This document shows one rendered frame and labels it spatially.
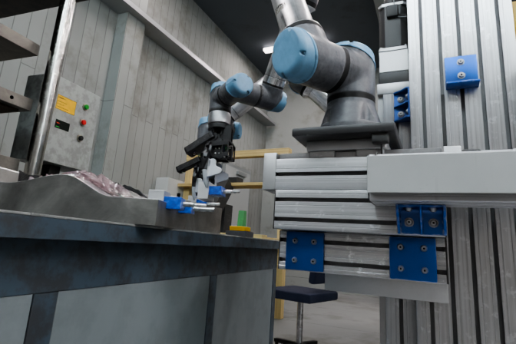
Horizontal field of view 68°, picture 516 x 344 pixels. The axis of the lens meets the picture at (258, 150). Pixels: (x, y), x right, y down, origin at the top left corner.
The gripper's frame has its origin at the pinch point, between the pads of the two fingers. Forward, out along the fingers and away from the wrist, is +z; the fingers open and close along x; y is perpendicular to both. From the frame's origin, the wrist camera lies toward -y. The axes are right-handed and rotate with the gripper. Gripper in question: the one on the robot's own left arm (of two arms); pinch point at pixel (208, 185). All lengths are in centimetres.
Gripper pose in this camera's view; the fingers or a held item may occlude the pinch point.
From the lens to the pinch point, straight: 123.6
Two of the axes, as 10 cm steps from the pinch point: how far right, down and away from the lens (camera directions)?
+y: 9.7, -0.5, -2.6
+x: 2.6, 3.1, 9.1
